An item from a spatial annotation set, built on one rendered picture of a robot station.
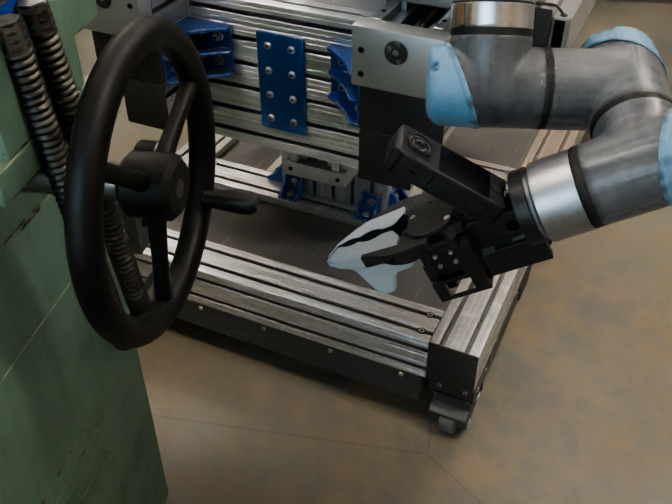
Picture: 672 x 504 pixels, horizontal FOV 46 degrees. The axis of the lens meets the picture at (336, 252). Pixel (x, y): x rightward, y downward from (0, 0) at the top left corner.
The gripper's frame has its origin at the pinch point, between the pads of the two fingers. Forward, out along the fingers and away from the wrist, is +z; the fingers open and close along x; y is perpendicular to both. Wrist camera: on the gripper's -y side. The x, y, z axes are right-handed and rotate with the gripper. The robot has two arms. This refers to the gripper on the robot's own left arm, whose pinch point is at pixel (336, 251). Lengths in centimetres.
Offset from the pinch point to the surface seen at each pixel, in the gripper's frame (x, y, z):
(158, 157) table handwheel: -6.0, -18.6, 6.0
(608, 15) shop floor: 257, 94, -17
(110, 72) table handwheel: -11.2, -27.7, 1.0
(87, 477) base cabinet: -5, 17, 47
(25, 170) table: -12.0, -24.3, 13.0
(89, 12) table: 21.1, -28.6, 21.4
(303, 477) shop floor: 23, 56, 45
